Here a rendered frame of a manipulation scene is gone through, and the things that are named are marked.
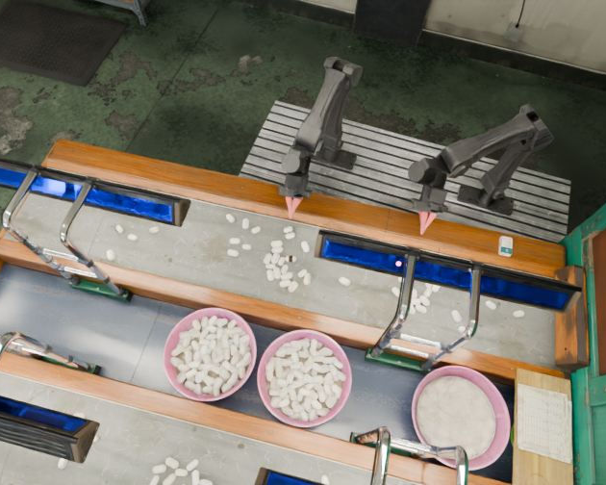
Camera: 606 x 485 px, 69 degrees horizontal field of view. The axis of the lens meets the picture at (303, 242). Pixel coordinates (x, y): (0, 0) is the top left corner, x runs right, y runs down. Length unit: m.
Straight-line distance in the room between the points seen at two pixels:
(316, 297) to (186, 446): 0.55
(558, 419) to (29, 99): 3.10
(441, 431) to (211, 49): 2.64
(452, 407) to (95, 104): 2.56
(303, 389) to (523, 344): 0.67
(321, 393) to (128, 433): 0.54
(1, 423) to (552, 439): 1.30
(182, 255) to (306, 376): 0.55
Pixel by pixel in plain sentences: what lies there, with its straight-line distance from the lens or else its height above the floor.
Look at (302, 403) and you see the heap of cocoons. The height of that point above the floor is 0.73.
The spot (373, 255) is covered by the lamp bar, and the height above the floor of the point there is 1.09.
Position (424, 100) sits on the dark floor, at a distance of 2.97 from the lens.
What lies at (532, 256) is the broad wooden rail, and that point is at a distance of 1.61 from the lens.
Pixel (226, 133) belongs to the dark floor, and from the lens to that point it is 2.71.
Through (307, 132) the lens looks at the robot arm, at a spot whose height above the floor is 1.01.
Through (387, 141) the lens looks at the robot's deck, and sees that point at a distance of 1.82.
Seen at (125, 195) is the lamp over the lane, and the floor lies 1.10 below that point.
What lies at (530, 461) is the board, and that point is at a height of 0.78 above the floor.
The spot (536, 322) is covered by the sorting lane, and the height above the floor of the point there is 0.74.
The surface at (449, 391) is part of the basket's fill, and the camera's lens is 1.41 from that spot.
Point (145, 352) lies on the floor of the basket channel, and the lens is 1.48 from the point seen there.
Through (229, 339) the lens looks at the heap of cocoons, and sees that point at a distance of 1.38.
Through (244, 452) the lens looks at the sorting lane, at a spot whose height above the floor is 0.74.
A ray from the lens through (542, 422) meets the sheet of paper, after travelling 1.44.
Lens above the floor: 2.05
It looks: 64 degrees down
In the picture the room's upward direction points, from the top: 2 degrees clockwise
